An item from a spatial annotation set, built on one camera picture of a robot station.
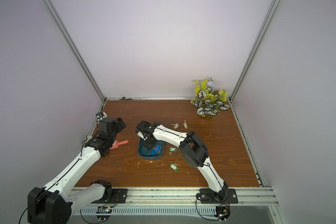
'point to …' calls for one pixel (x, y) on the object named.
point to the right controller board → (223, 213)
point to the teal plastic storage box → (145, 152)
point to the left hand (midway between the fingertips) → (117, 120)
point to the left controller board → (103, 213)
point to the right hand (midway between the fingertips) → (148, 140)
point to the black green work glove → (88, 137)
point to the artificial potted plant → (208, 102)
